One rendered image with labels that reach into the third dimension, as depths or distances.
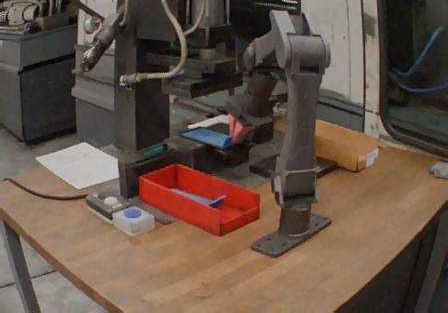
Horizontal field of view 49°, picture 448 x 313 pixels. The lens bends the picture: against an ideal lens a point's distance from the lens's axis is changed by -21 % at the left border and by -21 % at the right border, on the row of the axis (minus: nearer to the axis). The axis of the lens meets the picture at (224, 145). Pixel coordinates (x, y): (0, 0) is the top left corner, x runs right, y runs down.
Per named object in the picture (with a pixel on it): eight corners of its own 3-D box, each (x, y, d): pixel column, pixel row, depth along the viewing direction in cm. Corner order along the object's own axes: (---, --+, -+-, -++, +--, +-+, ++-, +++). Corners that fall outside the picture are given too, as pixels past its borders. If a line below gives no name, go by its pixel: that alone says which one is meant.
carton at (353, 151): (356, 176, 151) (359, 148, 149) (286, 154, 168) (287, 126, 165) (377, 163, 160) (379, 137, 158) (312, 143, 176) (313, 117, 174)
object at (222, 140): (227, 149, 143) (227, 137, 142) (181, 135, 153) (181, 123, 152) (247, 142, 148) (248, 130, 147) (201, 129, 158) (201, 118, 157)
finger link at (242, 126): (230, 125, 150) (245, 95, 145) (250, 145, 147) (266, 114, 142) (210, 131, 145) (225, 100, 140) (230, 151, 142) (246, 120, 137)
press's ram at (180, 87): (193, 112, 140) (194, -7, 130) (126, 95, 157) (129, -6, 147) (246, 97, 152) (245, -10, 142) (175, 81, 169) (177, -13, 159)
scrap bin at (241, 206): (220, 237, 120) (219, 211, 118) (140, 200, 136) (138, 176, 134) (259, 218, 128) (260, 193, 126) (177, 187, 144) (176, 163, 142)
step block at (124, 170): (127, 199, 136) (124, 163, 134) (120, 195, 138) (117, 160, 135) (147, 192, 141) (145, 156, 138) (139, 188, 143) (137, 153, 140)
